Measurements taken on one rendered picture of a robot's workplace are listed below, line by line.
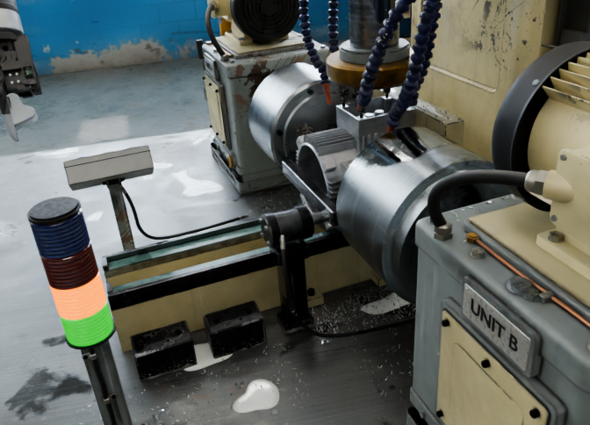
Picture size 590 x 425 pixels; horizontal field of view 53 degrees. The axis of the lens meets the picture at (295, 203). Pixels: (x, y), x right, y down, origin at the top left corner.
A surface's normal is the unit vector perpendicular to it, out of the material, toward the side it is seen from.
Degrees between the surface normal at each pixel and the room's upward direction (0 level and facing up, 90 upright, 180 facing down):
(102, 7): 90
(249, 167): 90
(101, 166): 57
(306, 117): 90
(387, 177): 39
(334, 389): 0
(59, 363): 0
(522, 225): 0
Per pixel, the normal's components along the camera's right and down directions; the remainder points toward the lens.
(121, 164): 0.26, -0.14
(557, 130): -0.89, -0.13
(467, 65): -0.93, 0.22
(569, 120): -0.80, -0.33
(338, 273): 0.36, 0.41
